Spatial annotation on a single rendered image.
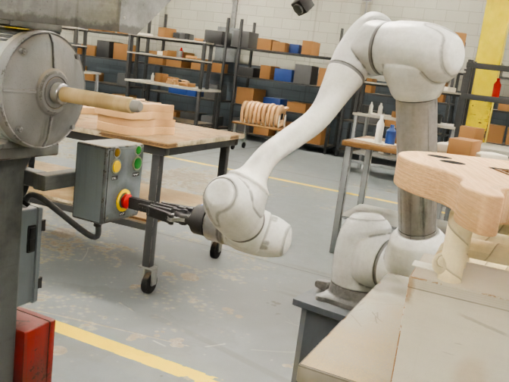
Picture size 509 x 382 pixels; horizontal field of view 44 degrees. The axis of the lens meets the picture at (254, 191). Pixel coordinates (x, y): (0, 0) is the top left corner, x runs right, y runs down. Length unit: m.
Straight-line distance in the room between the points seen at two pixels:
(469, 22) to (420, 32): 10.71
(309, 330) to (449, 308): 1.05
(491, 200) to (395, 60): 0.88
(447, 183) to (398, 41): 0.74
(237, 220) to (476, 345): 0.59
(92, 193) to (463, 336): 1.03
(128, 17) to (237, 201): 0.42
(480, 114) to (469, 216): 7.24
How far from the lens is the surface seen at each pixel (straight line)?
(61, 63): 1.45
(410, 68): 1.51
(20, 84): 1.37
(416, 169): 0.89
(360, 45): 1.59
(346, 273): 1.86
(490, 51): 7.96
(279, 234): 1.43
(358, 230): 1.83
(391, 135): 4.97
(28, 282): 1.79
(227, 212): 1.28
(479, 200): 0.70
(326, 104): 1.56
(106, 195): 1.61
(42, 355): 1.84
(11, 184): 1.62
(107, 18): 1.14
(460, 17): 12.25
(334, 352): 1.04
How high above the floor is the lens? 1.36
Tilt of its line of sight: 11 degrees down
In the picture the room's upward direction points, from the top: 7 degrees clockwise
